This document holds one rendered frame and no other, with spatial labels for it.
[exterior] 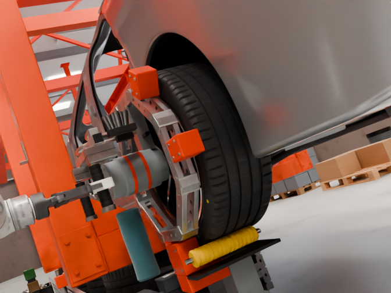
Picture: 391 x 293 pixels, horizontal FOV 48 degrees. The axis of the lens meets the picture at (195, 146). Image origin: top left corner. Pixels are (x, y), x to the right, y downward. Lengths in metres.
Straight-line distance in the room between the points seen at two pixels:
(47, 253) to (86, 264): 1.93
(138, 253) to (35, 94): 0.86
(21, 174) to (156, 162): 2.50
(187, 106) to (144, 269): 0.62
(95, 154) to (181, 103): 0.30
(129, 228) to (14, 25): 1.08
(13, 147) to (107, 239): 2.15
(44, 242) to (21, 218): 2.58
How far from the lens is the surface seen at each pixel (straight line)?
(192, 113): 1.32
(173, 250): 1.55
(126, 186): 1.49
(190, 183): 1.32
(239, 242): 1.50
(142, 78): 1.41
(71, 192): 1.27
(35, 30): 4.37
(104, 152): 1.34
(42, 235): 3.85
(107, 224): 1.97
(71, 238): 1.92
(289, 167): 4.73
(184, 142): 1.24
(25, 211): 1.28
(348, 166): 7.16
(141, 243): 1.61
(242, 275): 1.61
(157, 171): 1.51
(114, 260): 1.95
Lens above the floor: 0.71
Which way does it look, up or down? 6 degrees up
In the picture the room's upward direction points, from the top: 20 degrees counter-clockwise
